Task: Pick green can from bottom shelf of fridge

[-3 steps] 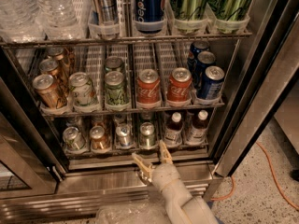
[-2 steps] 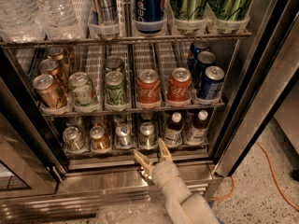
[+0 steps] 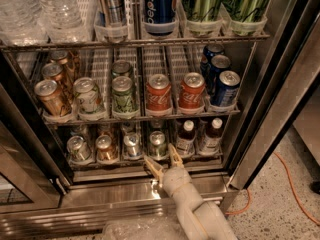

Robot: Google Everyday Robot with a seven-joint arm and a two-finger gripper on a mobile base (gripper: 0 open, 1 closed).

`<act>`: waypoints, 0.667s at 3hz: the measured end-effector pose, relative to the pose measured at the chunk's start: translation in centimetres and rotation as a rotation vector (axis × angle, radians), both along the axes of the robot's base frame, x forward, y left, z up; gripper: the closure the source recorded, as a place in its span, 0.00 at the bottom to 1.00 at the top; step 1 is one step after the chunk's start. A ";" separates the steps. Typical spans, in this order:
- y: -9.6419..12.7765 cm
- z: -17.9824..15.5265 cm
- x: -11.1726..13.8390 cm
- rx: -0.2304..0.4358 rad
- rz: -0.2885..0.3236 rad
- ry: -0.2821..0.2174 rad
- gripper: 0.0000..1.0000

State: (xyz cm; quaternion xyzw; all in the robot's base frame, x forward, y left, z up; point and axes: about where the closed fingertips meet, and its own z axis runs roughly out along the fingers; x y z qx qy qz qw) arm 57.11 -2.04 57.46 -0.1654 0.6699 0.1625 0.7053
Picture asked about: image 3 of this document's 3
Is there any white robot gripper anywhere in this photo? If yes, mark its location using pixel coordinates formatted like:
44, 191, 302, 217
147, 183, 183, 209
144, 143, 204, 217

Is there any green can bottom shelf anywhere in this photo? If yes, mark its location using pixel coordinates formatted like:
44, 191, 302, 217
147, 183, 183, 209
149, 131, 167, 160

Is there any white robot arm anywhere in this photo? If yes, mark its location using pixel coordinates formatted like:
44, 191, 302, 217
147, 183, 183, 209
144, 143, 238, 240

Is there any silver white can bottom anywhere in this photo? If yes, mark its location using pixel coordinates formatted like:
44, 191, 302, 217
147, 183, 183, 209
124, 132, 141, 159

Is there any orange can bottom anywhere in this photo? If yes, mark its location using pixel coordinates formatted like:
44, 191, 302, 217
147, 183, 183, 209
96, 135, 117, 162

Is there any left coca cola can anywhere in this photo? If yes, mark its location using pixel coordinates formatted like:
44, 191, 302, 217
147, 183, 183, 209
146, 74, 171, 111

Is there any coca cola can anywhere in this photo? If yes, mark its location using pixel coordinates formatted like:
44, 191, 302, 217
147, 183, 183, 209
178, 72, 205, 109
146, 74, 171, 111

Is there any right coca cola can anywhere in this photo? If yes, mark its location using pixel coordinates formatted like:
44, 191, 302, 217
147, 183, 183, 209
178, 72, 205, 109

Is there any front green can middle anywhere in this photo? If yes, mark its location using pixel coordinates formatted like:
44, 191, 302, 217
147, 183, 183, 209
112, 76, 137, 114

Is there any silver green can bottom left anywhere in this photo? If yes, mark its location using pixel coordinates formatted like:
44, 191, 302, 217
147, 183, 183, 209
67, 135, 91, 162

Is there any front blue pepsi can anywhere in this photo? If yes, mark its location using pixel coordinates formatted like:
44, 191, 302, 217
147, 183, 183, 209
211, 70, 240, 107

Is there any blue pepsi can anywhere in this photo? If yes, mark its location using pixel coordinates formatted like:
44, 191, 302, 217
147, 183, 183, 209
200, 43, 224, 77
211, 70, 240, 107
206, 55, 231, 95
144, 0, 176, 36

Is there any white green can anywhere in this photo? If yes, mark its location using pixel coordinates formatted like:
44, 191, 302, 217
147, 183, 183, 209
73, 77, 104, 114

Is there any rear green can middle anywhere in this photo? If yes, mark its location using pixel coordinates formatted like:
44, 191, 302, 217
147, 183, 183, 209
111, 60, 134, 80

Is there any stainless steel fridge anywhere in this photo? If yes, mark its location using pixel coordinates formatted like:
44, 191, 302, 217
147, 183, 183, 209
0, 0, 320, 240

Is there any middle blue pepsi can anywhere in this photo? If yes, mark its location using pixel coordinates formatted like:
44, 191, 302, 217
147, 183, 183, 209
206, 55, 231, 95

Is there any rear blue pepsi can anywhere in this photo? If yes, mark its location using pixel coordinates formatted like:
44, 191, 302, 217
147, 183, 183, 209
200, 43, 224, 77

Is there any front gold can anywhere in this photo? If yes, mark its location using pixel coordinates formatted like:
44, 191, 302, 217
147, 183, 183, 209
34, 80, 72, 117

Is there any gold can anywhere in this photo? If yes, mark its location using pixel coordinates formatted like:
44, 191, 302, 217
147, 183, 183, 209
41, 63, 73, 103
49, 49, 80, 82
34, 80, 72, 117

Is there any fridge door left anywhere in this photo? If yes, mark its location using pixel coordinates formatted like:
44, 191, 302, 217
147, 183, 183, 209
0, 85, 61, 214

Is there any fridge door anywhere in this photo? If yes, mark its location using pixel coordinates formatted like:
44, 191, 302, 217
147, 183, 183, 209
0, 85, 61, 214
225, 0, 320, 190

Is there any blue pepsi can top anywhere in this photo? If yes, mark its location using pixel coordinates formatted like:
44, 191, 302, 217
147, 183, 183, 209
144, 0, 176, 36

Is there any middle gold can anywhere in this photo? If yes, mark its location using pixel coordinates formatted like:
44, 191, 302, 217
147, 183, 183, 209
41, 63, 73, 103

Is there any rear gold can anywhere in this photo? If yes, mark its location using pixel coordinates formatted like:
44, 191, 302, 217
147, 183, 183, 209
49, 49, 80, 82

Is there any fridge door right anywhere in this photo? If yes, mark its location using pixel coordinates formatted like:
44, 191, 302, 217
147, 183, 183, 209
225, 0, 320, 190

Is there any green can top left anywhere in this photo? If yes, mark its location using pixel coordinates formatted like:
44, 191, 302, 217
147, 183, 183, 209
182, 0, 222, 22

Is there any plaid tall can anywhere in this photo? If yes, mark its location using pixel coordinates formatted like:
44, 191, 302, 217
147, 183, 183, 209
105, 0, 126, 26

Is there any green can top right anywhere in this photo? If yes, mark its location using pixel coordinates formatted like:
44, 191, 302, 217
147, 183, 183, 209
223, 0, 270, 23

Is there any left brown bottle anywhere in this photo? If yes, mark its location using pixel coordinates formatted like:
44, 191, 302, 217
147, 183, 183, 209
175, 120, 196, 158

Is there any brown bottle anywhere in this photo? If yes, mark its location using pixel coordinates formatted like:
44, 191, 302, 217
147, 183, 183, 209
175, 120, 196, 158
198, 118, 223, 155

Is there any right brown bottle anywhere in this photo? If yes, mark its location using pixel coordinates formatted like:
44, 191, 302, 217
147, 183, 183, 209
198, 118, 223, 155

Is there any clear plastic bag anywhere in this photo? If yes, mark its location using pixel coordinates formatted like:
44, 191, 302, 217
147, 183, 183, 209
102, 216, 188, 240

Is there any water bottle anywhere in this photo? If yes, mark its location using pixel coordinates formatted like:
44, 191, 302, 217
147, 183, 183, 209
0, 0, 47, 46
40, 0, 88, 43

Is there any left water bottle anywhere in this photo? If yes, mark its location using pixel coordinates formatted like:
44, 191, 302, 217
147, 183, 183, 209
0, 0, 47, 46

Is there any orange cable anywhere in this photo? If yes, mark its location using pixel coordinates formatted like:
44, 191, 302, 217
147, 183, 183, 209
225, 151, 320, 226

